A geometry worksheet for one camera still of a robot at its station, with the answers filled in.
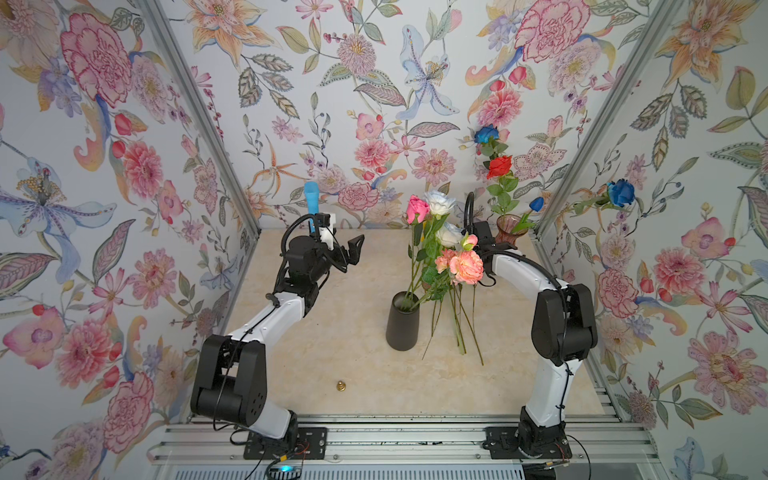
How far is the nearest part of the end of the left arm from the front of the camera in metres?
0.74

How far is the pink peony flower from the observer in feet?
1.91

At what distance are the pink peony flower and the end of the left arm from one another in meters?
0.26
